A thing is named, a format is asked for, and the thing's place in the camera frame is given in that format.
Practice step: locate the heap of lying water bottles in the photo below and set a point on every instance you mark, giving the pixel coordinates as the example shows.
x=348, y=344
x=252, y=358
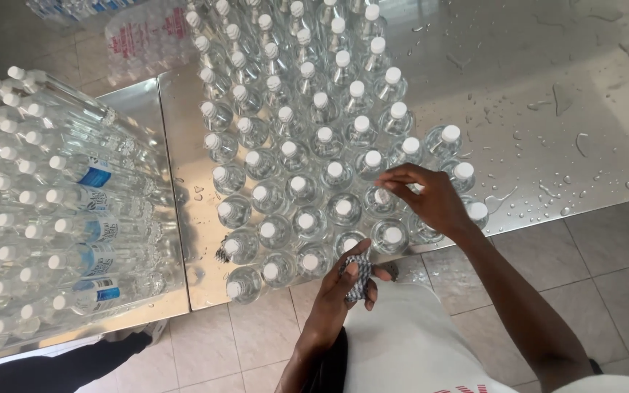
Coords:
x=52, y=218

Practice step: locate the loose patterned cap seal strip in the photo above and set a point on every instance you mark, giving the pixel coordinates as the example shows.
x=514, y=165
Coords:
x=222, y=251

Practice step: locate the person's black garment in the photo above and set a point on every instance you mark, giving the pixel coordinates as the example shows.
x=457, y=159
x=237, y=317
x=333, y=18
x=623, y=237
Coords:
x=332, y=365

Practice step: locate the bundle of patterned cap seals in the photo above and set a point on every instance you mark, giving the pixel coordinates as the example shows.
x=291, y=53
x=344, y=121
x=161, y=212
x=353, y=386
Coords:
x=361, y=284

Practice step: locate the cluster of upright water bottles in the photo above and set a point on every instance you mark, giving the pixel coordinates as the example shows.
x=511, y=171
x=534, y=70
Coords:
x=292, y=164

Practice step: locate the person's white shirt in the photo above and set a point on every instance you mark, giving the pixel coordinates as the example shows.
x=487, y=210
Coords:
x=407, y=344

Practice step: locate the person's right hand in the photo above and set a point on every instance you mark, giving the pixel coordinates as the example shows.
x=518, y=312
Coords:
x=440, y=204

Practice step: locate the shrink-wrapped bottle pack blue labels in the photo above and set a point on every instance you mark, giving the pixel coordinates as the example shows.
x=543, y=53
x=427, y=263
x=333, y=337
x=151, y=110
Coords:
x=79, y=8

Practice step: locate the person's right fingers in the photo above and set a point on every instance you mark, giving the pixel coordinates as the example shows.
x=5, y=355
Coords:
x=404, y=180

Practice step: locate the person's left hand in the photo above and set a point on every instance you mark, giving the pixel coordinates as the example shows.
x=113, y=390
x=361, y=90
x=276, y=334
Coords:
x=328, y=311

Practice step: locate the single clear plastic bottle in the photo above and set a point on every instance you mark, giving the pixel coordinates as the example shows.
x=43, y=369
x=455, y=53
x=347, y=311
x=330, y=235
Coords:
x=373, y=206

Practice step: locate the shrink-wrapped bottle pack red print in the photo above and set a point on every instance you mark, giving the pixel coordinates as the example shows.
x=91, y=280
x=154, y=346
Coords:
x=148, y=43

